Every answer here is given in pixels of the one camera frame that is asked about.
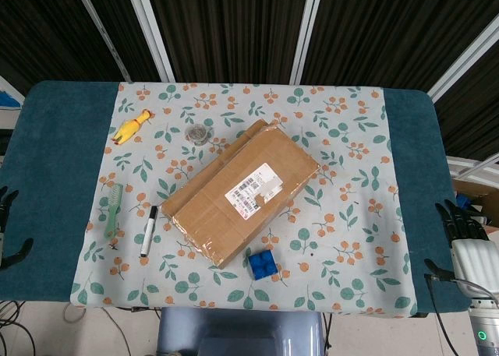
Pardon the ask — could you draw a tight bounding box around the small glass jar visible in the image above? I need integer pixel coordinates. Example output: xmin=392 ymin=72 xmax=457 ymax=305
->
xmin=184 ymin=124 xmax=214 ymax=146

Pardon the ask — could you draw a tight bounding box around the blue-grey robot torso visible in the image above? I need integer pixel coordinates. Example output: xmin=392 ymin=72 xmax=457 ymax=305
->
xmin=157 ymin=307 xmax=327 ymax=356

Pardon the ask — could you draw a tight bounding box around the green plastic hair brush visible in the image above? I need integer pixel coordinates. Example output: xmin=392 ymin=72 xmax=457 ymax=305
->
xmin=104 ymin=183 xmax=124 ymax=239

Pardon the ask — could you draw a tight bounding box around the black floor cable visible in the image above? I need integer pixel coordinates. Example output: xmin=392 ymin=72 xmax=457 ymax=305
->
xmin=0 ymin=299 xmax=37 ymax=356

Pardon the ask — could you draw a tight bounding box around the yellow rubber chicken toy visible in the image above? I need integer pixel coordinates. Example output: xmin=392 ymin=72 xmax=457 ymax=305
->
xmin=111 ymin=109 xmax=152 ymax=146

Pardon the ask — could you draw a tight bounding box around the open background cardboard box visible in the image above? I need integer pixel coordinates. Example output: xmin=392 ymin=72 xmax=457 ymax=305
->
xmin=451 ymin=178 xmax=499 ymax=240

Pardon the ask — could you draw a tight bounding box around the white marker with black cap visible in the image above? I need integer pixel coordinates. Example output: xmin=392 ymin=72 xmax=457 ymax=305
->
xmin=140 ymin=205 xmax=159 ymax=258

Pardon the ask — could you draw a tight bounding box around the brown cardboard shipping box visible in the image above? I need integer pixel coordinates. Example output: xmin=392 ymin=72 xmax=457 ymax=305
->
xmin=161 ymin=118 xmax=323 ymax=270

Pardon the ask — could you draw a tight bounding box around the blue toy building block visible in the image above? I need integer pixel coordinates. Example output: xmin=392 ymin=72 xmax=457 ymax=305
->
xmin=248 ymin=248 xmax=277 ymax=281

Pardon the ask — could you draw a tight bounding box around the white metal post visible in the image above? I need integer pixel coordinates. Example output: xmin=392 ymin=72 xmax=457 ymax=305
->
xmin=289 ymin=0 xmax=325 ymax=85
xmin=73 ymin=0 xmax=133 ymax=83
xmin=426 ymin=15 xmax=499 ymax=103
xmin=124 ymin=0 xmax=175 ymax=83

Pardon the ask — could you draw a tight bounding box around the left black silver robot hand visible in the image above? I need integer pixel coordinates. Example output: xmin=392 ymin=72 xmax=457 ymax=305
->
xmin=0 ymin=185 xmax=34 ymax=271

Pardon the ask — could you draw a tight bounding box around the floral print tablecloth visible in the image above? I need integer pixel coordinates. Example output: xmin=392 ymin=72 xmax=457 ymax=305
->
xmin=69 ymin=82 xmax=419 ymax=319

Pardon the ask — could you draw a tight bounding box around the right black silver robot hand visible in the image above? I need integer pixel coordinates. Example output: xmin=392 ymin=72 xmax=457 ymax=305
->
xmin=423 ymin=199 xmax=499 ymax=298

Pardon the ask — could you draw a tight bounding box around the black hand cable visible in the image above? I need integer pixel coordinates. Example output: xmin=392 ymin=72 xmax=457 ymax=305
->
xmin=424 ymin=272 xmax=463 ymax=356

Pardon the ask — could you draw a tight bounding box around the teal fabric table cover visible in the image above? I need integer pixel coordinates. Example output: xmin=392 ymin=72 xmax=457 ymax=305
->
xmin=0 ymin=79 xmax=475 ymax=317

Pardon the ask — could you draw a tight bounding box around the blue and white sheet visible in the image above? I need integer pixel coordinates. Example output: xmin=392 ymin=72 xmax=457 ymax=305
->
xmin=0 ymin=75 xmax=25 ymax=111

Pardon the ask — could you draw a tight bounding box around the white metal frame rail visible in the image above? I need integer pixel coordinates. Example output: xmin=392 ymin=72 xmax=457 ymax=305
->
xmin=446 ymin=155 xmax=499 ymax=182

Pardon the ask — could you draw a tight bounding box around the thin white floor cable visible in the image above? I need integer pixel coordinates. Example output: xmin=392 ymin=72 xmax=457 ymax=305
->
xmin=63 ymin=305 xmax=133 ymax=356

